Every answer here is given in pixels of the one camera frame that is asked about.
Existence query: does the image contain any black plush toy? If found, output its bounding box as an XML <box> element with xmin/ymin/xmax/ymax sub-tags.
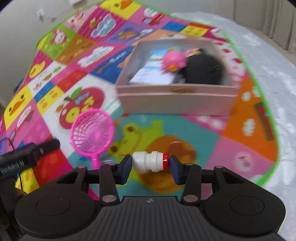
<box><xmin>177</xmin><ymin>49</ymin><xmax>226</xmax><ymax>85</ymax></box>

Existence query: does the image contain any black cable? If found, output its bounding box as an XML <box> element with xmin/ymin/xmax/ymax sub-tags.
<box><xmin>0</xmin><ymin>137</ymin><xmax>25</xmax><ymax>194</ymax></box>

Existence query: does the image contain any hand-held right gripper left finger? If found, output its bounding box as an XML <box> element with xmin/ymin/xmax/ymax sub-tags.
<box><xmin>57</xmin><ymin>154</ymin><xmax>133</xmax><ymax>205</ymax></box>

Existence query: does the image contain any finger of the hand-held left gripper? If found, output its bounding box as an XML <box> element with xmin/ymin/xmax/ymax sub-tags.
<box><xmin>32</xmin><ymin>139</ymin><xmax>61</xmax><ymax>161</ymax></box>

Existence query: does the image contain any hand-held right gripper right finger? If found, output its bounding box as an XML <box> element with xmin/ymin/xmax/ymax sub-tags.
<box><xmin>169</xmin><ymin>155</ymin><xmax>244</xmax><ymax>205</ymax></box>

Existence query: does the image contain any colourful cartoon play mat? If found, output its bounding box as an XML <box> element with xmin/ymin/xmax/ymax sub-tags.
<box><xmin>0</xmin><ymin>0</ymin><xmax>281</xmax><ymax>202</ymax></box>

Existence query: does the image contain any pink toy net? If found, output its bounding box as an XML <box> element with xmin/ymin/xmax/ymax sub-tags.
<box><xmin>70</xmin><ymin>109</ymin><xmax>115</xmax><ymax>171</ymax></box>

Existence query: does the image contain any white paper card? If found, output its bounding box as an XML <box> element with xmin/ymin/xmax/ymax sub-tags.
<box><xmin>129</xmin><ymin>67</ymin><xmax>174</xmax><ymax>85</ymax></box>

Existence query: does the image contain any beige curtain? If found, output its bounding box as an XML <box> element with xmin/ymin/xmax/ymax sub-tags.
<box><xmin>233</xmin><ymin>0</ymin><xmax>296</xmax><ymax>54</ymax></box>

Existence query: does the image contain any pink round toy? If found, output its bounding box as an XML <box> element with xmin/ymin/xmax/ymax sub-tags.
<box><xmin>160</xmin><ymin>47</ymin><xmax>189</xmax><ymax>75</ymax></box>

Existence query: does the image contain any white quilted bed cover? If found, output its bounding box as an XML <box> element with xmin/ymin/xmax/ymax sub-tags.
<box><xmin>171</xmin><ymin>10</ymin><xmax>296</xmax><ymax>241</ymax></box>

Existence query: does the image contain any white toy bottle red cap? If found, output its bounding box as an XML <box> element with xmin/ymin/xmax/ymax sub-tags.
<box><xmin>132</xmin><ymin>151</ymin><xmax>170</xmax><ymax>174</ymax></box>

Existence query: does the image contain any pink cardboard box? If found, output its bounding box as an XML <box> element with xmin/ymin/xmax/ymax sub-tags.
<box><xmin>115</xmin><ymin>38</ymin><xmax>239</xmax><ymax>117</ymax></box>

